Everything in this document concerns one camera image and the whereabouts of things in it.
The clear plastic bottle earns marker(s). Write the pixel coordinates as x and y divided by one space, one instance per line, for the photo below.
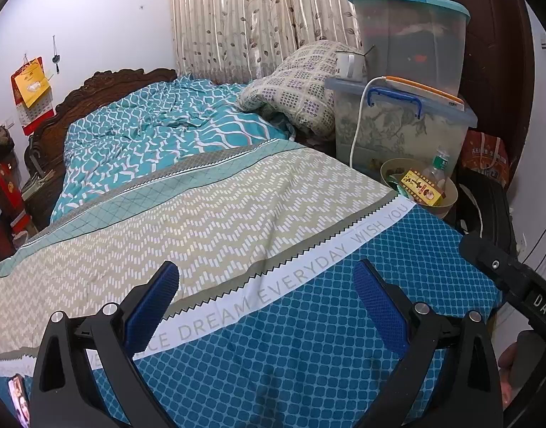
438 169

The red gift box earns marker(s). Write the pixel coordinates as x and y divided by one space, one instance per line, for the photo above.
5 196

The white orange edged flat device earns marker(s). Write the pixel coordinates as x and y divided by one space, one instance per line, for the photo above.
429 91

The beige plastic basin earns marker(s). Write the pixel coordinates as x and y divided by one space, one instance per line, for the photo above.
449 200

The white enamel mug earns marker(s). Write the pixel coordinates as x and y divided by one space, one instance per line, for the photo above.
349 66

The leaf print curtain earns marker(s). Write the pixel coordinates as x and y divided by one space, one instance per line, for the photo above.
255 18

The carved wooden headboard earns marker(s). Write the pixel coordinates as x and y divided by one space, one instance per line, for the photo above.
99 89

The red yellow wall calendar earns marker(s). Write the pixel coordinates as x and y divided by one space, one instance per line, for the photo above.
30 93

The red paper gift bag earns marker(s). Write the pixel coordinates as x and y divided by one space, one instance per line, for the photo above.
487 156

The smartphone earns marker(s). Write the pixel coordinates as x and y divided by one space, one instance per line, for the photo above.
19 403

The person's right hand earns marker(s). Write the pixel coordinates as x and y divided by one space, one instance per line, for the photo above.
516 361

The yellow cardboard box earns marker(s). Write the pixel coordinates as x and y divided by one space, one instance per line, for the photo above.
422 189

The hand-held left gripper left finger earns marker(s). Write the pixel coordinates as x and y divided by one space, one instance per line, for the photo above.
150 303

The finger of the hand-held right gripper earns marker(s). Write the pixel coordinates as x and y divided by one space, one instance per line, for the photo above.
493 265

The black bag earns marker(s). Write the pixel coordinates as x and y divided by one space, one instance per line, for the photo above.
482 205

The clear teal lid storage tub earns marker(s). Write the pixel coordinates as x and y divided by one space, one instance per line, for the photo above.
411 40

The dark hanging wall ornament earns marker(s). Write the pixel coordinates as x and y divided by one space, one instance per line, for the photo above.
56 55

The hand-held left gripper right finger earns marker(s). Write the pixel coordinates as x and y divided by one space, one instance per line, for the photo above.
380 305

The teal patterned duvet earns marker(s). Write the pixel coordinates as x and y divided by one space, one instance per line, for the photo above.
166 120

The patterned grey pillow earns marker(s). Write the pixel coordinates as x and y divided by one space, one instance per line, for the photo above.
299 93

